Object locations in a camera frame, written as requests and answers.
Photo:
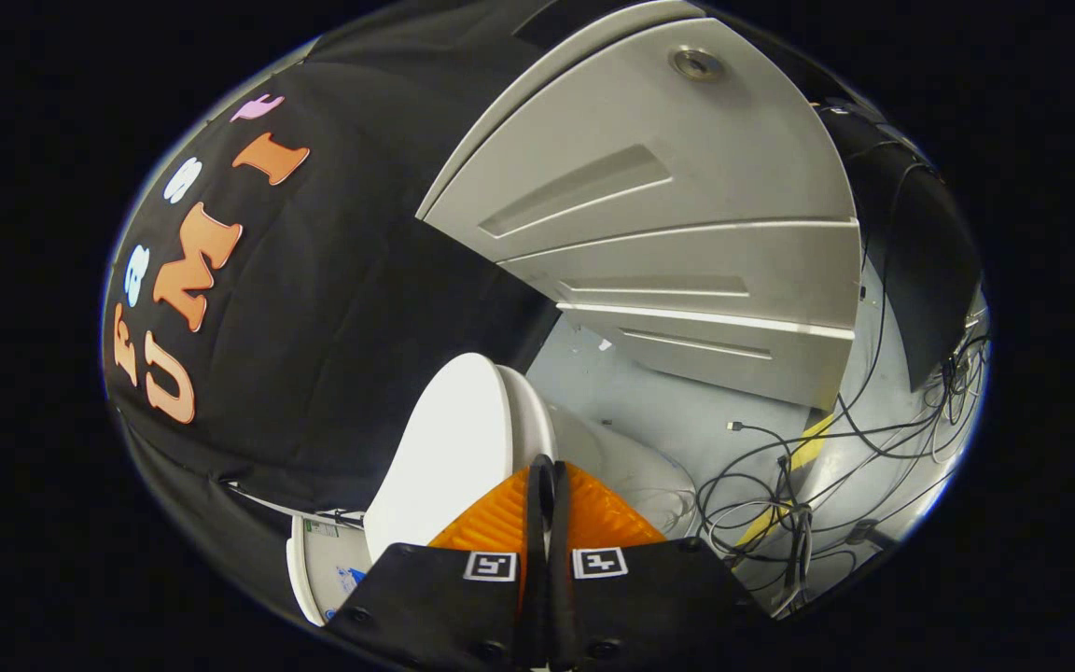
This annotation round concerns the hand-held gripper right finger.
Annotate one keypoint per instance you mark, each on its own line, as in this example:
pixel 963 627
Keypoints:
pixel 635 597

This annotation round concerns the black backdrop cloth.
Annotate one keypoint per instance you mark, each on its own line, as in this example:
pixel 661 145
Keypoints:
pixel 332 327

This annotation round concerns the white toilet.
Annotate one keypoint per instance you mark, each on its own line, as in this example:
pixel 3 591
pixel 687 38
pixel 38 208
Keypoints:
pixel 617 457

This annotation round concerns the yellow floor tape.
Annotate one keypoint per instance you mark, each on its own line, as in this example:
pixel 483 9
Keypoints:
pixel 808 453

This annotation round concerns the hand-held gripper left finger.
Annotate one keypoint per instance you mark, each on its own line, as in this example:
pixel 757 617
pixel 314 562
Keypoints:
pixel 449 607

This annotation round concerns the white toilet lid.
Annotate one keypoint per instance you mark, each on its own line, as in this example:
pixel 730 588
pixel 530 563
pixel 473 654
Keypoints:
pixel 453 448

